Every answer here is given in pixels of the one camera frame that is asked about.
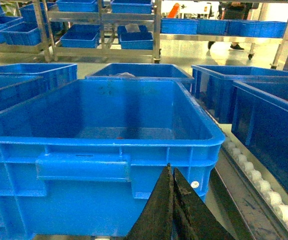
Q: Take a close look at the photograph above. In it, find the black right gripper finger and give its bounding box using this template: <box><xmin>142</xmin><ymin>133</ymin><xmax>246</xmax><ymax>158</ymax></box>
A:
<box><xmin>173</xmin><ymin>168</ymin><xmax>234</xmax><ymax>240</ymax></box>

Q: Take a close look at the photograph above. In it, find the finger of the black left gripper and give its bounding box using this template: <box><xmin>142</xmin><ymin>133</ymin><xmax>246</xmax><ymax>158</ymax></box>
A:
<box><xmin>125</xmin><ymin>164</ymin><xmax>174</xmax><ymax>240</ymax></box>

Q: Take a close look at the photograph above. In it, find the white roller track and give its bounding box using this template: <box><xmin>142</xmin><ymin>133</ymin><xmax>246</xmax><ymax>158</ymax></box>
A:
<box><xmin>212</xmin><ymin>123</ymin><xmax>288</xmax><ymax>240</ymax></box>

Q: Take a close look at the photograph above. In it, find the empty blue bin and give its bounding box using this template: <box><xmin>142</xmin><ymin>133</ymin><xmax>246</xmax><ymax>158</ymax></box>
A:
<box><xmin>0</xmin><ymin>78</ymin><xmax>225</xmax><ymax>240</ymax></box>

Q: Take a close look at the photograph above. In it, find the blue bin right front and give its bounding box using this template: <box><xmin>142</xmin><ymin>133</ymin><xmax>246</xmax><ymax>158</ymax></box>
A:
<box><xmin>232</xmin><ymin>80</ymin><xmax>288</xmax><ymax>192</ymax></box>

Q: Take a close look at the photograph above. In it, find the blue bin right rear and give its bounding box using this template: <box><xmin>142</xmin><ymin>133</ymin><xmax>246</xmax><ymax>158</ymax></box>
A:
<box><xmin>191</xmin><ymin>65</ymin><xmax>288</xmax><ymax>124</ymax></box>

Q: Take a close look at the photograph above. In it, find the blue bin behind centre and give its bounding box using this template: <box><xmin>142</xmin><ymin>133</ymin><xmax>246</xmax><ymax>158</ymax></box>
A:
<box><xmin>85</xmin><ymin>63</ymin><xmax>196</xmax><ymax>92</ymax></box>

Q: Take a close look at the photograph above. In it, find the blue bin left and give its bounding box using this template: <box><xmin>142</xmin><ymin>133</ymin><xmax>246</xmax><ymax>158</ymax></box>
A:
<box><xmin>0</xmin><ymin>63</ymin><xmax>77</xmax><ymax>111</ymax></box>

